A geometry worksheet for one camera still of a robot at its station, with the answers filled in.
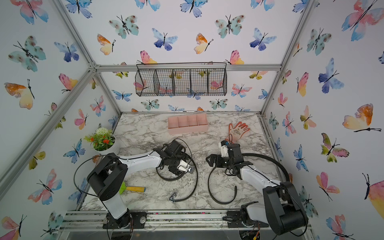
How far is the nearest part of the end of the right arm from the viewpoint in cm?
66

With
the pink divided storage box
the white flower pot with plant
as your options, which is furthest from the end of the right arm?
the white flower pot with plant

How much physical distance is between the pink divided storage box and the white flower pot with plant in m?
0.37

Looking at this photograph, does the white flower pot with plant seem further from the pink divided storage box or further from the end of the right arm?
the end of the right arm

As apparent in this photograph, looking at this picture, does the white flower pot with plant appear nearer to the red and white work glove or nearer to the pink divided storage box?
the pink divided storage box

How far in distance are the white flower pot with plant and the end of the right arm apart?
0.58 m

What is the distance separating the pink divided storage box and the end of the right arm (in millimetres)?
309

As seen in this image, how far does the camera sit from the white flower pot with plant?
86 cm

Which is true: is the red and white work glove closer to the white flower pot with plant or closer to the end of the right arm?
the end of the right arm

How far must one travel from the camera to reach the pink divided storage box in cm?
110
